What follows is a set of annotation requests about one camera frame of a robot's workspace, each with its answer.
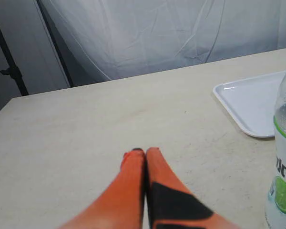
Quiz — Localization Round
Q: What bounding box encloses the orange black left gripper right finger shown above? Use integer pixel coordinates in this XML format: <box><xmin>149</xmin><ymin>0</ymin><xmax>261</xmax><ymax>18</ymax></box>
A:
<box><xmin>146</xmin><ymin>147</ymin><xmax>233</xmax><ymax>229</ymax></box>

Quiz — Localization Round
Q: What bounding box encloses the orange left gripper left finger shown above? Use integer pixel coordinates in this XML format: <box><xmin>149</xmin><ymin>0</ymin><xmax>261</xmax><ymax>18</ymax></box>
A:
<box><xmin>61</xmin><ymin>148</ymin><xmax>145</xmax><ymax>229</ymax></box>

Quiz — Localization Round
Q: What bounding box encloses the clear lime drink bottle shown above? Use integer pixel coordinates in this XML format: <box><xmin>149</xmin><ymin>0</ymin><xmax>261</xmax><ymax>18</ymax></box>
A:
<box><xmin>265</xmin><ymin>73</ymin><xmax>286</xmax><ymax>229</ymax></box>

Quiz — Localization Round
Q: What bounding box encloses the white plastic tray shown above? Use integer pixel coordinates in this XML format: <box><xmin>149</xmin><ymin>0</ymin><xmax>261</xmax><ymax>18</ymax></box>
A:
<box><xmin>213</xmin><ymin>71</ymin><xmax>286</xmax><ymax>138</ymax></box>

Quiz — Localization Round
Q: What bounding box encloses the white backdrop curtain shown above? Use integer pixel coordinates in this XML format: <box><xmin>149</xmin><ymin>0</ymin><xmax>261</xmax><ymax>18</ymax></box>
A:
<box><xmin>41</xmin><ymin>0</ymin><xmax>286</xmax><ymax>82</ymax></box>

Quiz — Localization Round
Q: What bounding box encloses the black light stand pole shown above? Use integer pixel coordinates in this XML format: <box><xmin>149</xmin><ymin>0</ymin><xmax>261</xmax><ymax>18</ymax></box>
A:
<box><xmin>0</xmin><ymin>29</ymin><xmax>29</xmax><ymax>96</ymax></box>

